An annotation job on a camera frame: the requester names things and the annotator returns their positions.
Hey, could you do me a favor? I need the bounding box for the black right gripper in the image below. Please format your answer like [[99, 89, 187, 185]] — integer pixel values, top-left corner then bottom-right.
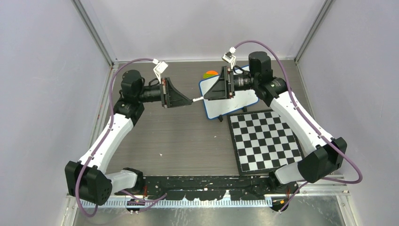
[[204, 66, 258, 101]]

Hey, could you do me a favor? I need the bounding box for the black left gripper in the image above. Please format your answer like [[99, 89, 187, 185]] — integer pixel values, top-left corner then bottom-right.
[[137, 78, 192, 108]]

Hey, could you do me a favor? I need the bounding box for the black white marker pen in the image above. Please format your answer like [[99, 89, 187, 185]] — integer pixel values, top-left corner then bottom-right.
[[192, 97, 204, 102]]

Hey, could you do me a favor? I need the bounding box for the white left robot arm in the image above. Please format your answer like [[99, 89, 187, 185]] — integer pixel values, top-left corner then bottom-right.
[[65, 70, 193, 206]]

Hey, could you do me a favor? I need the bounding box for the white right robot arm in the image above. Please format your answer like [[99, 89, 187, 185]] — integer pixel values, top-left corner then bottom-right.
[[204, 51, 347, 193]]

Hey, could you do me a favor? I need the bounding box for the blue framed whiteboard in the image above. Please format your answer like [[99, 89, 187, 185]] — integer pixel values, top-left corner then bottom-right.
[[199, 75, 259, 120]]

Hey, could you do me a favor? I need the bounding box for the orange green round object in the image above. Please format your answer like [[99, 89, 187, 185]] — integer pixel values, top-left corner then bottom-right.
[[202, 71, 219, 79]]

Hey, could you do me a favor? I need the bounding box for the black white checkerboard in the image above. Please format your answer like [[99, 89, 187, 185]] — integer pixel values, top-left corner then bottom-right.
[[227, 110, 304, 175]]

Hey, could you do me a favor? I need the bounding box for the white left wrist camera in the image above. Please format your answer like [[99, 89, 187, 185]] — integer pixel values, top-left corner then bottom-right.
[[152, 58, 168, 83]]

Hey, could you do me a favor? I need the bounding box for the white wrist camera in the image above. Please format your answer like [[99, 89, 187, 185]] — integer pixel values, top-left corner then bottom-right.
[[152, 58, 168, 83], [222, 47, 237, 68]]

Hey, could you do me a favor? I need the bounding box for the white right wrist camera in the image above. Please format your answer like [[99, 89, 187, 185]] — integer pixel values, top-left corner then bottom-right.
[[222, 47, 237, 68]]

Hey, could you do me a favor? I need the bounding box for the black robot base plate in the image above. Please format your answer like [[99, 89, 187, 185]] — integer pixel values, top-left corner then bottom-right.
[[126, 176, 298, 201]]

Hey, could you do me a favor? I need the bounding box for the aluminium left frame post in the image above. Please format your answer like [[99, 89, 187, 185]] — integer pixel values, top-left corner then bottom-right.
[[71, 0, 118, 66]]

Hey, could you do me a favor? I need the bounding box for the aluminium frame post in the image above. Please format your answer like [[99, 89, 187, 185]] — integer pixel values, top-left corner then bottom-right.
[[294, 0, 335, 65], [71, 0, 118, 66]]

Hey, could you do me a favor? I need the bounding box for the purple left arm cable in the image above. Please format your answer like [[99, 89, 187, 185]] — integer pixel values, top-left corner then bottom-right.
[[74, 58, 169, 218]]

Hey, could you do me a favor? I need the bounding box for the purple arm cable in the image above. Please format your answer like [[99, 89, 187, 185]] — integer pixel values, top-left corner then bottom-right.
[[233, 40, 364, 213], [74, 58, 169, 218]]

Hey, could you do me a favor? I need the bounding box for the aluminium front frame rail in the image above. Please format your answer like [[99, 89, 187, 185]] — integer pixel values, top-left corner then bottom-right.
[[80, 176, 349, 211]]

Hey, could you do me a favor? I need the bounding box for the aluminium right frame post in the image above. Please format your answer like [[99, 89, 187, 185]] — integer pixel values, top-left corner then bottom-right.
[[294, 0, 335, 65]]

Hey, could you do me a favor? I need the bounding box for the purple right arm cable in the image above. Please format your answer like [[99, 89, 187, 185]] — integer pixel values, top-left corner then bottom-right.
[[233, 40, 364, 213]]

